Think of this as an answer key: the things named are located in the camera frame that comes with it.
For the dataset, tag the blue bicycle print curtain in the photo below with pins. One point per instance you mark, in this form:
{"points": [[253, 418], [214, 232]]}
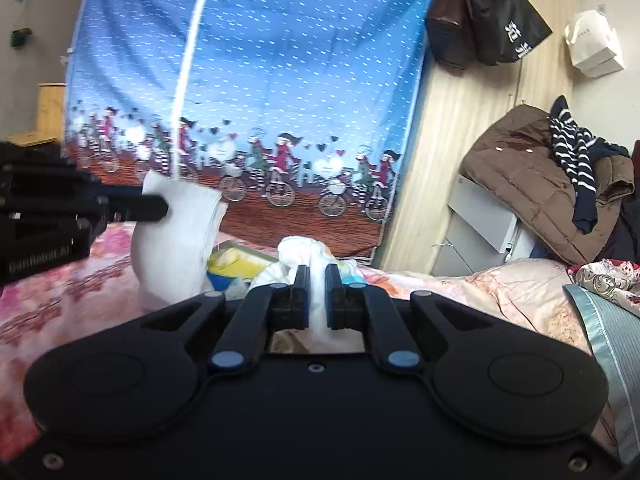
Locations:
{"points": [[298, 112]]}

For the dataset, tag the floral patterned pillow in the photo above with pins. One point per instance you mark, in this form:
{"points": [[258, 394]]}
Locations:
{"points": [[617, 281]]}

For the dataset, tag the wooden side shelf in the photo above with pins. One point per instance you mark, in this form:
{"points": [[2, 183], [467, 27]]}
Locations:
{"points": [[49, 117]]}

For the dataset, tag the small white cloth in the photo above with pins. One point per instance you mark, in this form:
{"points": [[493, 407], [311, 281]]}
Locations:
{"points": [[170, 257]]}

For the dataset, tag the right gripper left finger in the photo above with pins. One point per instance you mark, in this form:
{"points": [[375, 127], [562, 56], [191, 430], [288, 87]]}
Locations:
{"points": [[265, 310]]}

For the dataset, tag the grey tray with frog picture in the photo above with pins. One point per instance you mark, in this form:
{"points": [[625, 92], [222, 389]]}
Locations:
{"points": [[232, 267]]}

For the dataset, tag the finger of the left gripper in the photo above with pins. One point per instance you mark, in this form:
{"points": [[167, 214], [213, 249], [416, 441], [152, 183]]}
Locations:
{"points": [[121, 203]]}

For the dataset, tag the white whale print cloth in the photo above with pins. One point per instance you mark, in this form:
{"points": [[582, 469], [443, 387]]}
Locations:
{"points": [[295, 251]]}

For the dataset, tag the navy white striped garment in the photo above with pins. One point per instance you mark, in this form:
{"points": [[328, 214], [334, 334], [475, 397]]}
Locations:
{"points": [[577, 150]]}

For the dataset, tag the black shopping bag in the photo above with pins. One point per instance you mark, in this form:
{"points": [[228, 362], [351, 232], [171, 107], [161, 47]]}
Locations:
{"points": [[504, 31]]}

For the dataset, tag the wooden wardrobe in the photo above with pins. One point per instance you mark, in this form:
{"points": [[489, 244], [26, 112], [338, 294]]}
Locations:
{"points": [[452, 111]]}

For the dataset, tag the grey storage box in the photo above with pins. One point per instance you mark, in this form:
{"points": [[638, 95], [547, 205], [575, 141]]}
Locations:
{"points": [[482, 233]]}

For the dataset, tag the brown puffer jacket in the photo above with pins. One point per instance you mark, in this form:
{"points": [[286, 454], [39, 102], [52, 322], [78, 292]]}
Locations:
{"points": [[513, 160]]}

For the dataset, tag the white paper gift bag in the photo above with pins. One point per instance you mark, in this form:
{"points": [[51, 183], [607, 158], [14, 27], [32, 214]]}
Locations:
{"points": [[594, 47]]}

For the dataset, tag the dark brown handbag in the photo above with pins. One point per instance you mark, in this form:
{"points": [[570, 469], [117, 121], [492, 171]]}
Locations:
{"points": [[449, 32]]}

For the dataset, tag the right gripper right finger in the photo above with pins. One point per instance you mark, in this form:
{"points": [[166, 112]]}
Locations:
{"points": [[371, 312]]}

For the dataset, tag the teal satin pillow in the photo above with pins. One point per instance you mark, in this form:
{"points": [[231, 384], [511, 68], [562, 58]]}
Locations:
{"points": [[613, 335]]}

